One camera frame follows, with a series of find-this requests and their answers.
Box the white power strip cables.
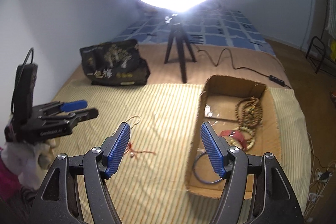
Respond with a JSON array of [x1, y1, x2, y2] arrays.
[[305, 131, 336, 223]]

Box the left gloved hand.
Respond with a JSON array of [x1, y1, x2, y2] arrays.
[[1, 138, 57, 191]]

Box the red string pearl necklace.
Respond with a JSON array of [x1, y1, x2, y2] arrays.
[[124, 142, 157, 159]]

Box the red strap wristwatch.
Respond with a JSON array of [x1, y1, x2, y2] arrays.
[[219, 130, 247, 151]]

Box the black clothes rack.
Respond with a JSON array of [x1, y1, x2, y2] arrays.
[[305, 36, 335, 77]]

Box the cream bead bracelet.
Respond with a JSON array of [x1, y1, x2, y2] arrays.
[[228, 125, 257, 151]]

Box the black tripod stand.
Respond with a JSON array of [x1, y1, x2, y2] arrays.
[[164, 13, 197, 84]]

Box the striped yellow cloth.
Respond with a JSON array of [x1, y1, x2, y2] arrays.
[[55, 81, 310, 223]]

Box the black power cable with switch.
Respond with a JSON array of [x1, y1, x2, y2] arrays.
[[195, 48, 292, 89]]

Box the blue patterned bed sheet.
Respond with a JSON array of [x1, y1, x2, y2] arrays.
[[112, 9, 275, 55]]

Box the long wooden bead necklace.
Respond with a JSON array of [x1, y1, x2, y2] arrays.
[[234, 96, 264, 135]]

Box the yellow box on rack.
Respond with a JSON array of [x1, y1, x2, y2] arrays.
[[329, 39, 336, 62]]

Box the brown cardboard box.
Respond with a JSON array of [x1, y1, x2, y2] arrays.
[[185, 75, 282, 198]]

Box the black snack bag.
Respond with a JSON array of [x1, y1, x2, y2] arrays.
[[80, 39, 150, 86]]

